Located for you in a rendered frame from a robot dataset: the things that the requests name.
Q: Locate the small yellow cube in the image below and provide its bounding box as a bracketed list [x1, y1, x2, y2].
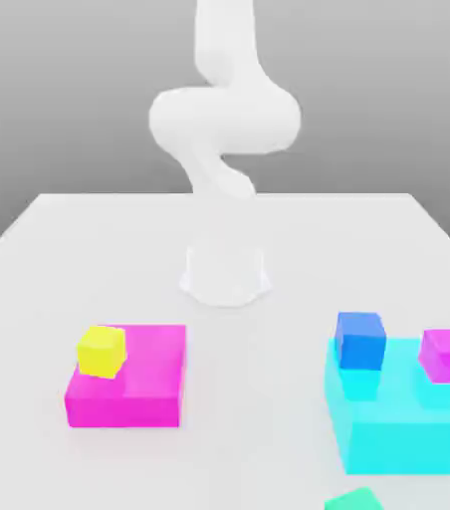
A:
[76, 325, 127, 381]

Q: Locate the small magenta cube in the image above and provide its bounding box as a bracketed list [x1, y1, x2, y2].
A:
[417, 328, 450, 384]

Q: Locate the small green cube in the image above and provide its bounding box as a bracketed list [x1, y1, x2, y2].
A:
[323, 486, 384, 510]

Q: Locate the small blue cube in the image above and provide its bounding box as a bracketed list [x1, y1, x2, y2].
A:
[335, 311, 387, 372]

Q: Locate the large magenta box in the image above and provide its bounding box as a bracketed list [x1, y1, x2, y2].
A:
[64, 324, 187, 429]

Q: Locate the large cyan box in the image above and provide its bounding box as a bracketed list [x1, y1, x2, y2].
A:
[324, 337, 450, 476]

